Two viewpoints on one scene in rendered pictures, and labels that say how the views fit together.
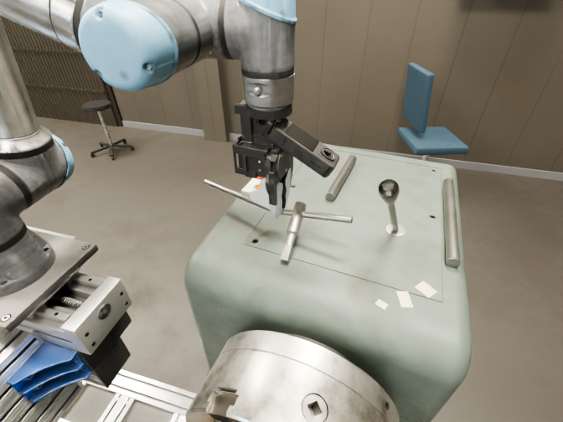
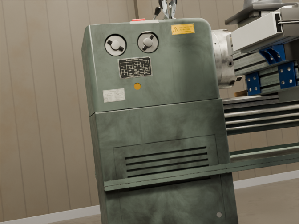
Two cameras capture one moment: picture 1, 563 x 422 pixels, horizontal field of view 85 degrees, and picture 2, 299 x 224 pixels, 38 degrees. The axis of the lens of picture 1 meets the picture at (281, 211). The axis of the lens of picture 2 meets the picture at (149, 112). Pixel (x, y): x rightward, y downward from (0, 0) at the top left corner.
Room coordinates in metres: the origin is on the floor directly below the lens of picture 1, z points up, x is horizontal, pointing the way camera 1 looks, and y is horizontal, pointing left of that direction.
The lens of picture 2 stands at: (1.77, 1.71, 0.77)
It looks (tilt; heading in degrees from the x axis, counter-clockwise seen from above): 2 degrees up; 237
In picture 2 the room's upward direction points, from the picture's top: 7 degrees counter-clockwise
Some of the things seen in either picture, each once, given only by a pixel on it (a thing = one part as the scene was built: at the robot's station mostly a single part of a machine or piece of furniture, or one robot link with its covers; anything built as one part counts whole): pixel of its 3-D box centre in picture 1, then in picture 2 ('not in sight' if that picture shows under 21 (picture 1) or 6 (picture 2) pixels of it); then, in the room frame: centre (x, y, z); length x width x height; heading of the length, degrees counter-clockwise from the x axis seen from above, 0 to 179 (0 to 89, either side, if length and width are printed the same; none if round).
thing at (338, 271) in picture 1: (336, 264); (145, 70); (0.55, -0.14, 1.06); 0.59 x 0.48 x 0.39; 158
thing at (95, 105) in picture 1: (106, 128); not in sight; (3.34, 1.99, 0.28); 0.47 x 0.45 x 0.56; 77
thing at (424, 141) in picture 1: (430, 134); not in sight; (2.59, -1.33, 0.53); 0.62 x 0.59 x 1.06; 72
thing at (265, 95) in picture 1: (267, 90); not in sight; (0.47, 0.02, 1.52); 0.08 x 0.08 x 0.05
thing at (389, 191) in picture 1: (388, 192); (157, 10); (0.40, -0.17, 1.38); 0.04 x 0.03 x 0.05; 158
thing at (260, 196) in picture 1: (265, 198); (173, 8); (0.45, 0.03, 1.34); 0.06 x 0.03 x 0.09; 68
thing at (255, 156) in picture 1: (265, 139); not in sight; (0.47, 0.03, 1.44); 0.09 x 0.08 x 0.12; 68
